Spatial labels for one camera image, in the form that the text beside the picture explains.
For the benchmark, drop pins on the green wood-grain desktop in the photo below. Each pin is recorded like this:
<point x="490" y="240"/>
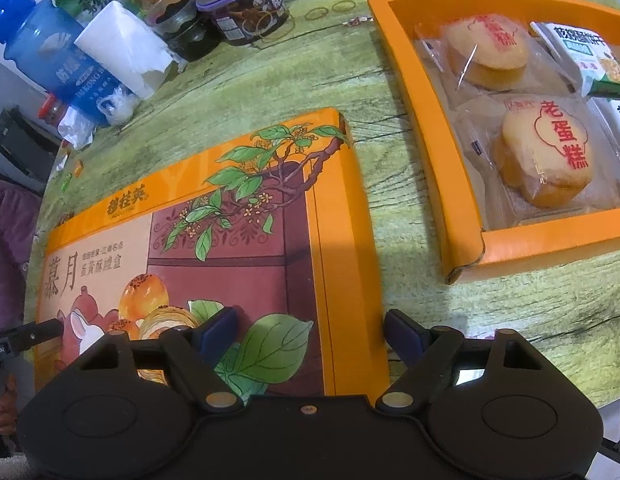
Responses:
<point x="390" y="110"/>

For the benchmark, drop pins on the blue water bottle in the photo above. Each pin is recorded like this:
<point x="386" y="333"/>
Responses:
<point x="44" y="50"/>

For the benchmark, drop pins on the dark glass jar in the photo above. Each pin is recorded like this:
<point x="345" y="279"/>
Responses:
<point x="179" y="35"/>

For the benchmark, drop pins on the person's left hand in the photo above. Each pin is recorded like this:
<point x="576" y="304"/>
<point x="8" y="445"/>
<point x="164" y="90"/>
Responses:
<point x="2" y="410"/>

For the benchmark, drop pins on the orange cardboard box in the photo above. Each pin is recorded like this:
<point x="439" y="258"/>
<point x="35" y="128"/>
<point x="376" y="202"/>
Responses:
<point x="440" y="185"/>

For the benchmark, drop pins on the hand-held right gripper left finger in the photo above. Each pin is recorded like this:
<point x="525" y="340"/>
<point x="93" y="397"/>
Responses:
<point x="217" y="332"/>

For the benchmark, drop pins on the small yellow rubber band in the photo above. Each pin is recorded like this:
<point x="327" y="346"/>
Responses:
<point x="307" y="14"/>
<point x="333" y="6"/>

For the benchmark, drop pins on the orange printed box lid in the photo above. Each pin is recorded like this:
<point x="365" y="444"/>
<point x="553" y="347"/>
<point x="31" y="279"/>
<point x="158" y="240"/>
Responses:
<point x="214" y="240"/>

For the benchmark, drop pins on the black case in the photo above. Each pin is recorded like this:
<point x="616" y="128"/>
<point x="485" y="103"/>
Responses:
<point x="19" y="145"/>

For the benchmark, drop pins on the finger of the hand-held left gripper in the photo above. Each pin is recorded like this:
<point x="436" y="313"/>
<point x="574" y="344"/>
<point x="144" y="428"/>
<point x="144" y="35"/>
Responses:
<point x="42" y="332"/>

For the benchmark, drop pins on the walnut biscuit packet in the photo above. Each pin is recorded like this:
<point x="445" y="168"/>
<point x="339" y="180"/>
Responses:
<point x="617" y="120"/>
<point x="590" y="65"/>

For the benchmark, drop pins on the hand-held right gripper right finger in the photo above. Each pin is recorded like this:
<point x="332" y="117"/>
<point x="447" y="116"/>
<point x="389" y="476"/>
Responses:
<point x="402" y="332"/>

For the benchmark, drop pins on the small red lid jar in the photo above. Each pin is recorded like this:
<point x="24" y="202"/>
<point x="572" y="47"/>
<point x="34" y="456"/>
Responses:
<point x="52" y="107"/>

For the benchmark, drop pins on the purple lid food can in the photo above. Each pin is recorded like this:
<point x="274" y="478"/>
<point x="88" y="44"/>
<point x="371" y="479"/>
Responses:
<point x="239" y="15"/>

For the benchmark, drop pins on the large yellow rubber band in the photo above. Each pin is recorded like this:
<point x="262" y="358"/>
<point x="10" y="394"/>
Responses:
<point x="292" y="25"/>

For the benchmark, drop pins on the egg cake clear packet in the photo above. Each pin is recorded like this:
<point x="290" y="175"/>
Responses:
<point x="485" y="50"/>
<point x="540" y="160"/>

